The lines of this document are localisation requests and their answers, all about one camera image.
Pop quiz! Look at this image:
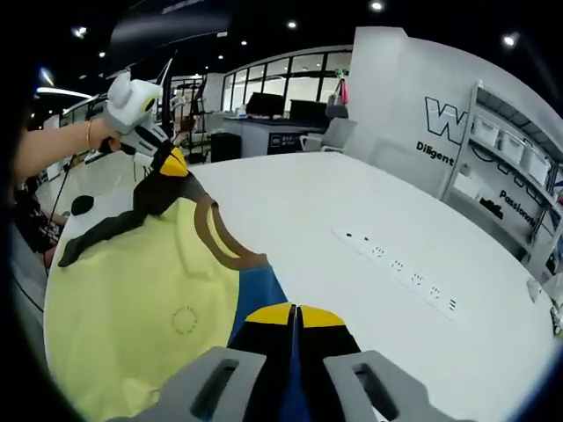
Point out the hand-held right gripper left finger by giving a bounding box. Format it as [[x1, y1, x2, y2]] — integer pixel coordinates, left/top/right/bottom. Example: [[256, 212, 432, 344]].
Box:
[[109, 302, 298, 422]]

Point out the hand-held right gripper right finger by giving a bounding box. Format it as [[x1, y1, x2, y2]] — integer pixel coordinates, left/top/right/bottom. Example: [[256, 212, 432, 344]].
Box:
[[296, 304, 479, 422]]

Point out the yellow blue grey garment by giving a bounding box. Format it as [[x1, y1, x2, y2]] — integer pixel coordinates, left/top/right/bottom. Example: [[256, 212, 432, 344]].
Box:
[[43, 169, 309, 422]]

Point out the person's left hand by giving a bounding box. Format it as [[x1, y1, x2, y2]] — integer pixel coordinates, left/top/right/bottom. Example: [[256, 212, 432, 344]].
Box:
[[90, 117, 123, 156]]

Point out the black computer tower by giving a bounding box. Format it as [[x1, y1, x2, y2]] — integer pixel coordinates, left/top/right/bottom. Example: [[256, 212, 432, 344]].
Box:
[[210, 131, 242, 164]]

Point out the grey office desk counter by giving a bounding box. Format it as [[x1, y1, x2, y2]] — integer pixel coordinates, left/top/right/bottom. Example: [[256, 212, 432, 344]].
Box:
[[219, 114, 331, 157]]

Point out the small black round object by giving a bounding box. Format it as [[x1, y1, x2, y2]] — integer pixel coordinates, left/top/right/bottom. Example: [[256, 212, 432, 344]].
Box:
[[72, 195, 95, 216]]

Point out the black computer monitor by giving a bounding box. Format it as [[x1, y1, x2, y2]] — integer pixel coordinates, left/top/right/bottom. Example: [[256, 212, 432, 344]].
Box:
[[289, 98, 329, 122], [245, 91, 286, 119]]

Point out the white table power strip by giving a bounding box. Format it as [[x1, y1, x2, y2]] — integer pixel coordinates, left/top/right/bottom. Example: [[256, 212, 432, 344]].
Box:
[[332, 226, 461, 316]]

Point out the person's black clothing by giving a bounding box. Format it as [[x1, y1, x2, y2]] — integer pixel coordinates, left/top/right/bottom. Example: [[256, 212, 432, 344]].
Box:
[[15, 188, 58, 254]]

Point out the white office chair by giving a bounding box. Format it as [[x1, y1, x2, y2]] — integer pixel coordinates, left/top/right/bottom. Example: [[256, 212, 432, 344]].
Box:
[[303, 116, 357, 154]]

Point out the grey pink hanging bag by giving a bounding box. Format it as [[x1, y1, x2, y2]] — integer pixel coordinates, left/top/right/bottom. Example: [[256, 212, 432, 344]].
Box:
[[325, 72, 351, 120]]

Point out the grey metal storage shelf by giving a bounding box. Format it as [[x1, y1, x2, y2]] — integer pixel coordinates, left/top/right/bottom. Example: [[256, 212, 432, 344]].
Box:
[[439, 81, 563, 265]]

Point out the white storage bin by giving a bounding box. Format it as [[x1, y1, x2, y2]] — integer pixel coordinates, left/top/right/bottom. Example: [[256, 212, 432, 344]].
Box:
[[472, 116, 501, 146], [525, 147, 553, 186], [499, 129, 527, 162]]

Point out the large dark wall screen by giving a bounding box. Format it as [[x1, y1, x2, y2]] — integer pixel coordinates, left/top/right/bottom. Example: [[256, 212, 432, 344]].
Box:
[[109, 0, 234, 54]]

